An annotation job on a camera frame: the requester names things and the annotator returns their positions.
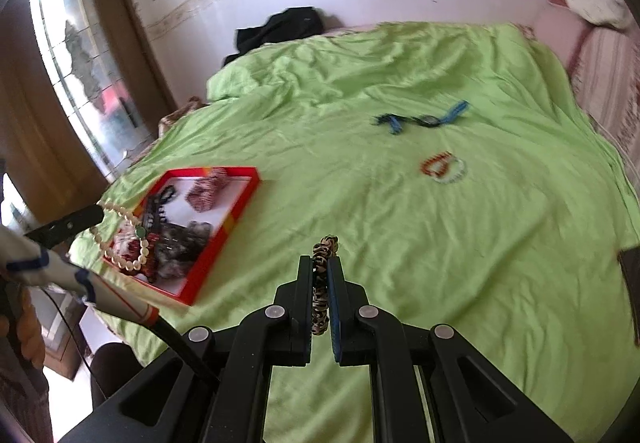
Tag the person left hand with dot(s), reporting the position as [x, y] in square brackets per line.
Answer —
[28, 330]

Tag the blue striped strap watch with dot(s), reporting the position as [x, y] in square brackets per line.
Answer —
[396, 122]

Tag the red polka dot scrunchie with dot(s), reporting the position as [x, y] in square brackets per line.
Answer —
[127, 247]

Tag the red tray box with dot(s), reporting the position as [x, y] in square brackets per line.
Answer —
[243, 182]

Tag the red plaid scrunchie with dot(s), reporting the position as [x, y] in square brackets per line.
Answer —
[206, 190]

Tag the black hair claw clips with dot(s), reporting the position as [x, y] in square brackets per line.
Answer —
[154, 217]

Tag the green bed cover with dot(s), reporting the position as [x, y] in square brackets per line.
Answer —
[505, 224]

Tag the black garment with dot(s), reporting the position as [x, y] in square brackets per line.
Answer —
[290, 24]

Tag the black smartphone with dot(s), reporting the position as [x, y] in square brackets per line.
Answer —
[630, 265]

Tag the brown blanket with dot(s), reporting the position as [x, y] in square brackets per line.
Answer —
[167, 122]

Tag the black grey organza scrunchie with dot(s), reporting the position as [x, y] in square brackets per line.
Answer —
[179, 247]

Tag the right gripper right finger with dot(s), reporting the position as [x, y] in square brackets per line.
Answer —
[428, 385]

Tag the stained glass door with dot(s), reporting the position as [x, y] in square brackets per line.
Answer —
[88, 83]

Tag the striped floral pillow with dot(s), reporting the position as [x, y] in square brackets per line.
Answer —
[606, 86]

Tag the fingers of the left gripper view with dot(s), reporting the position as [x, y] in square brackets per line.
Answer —
[56, 232]

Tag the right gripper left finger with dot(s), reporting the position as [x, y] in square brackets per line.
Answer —
[222, 396]

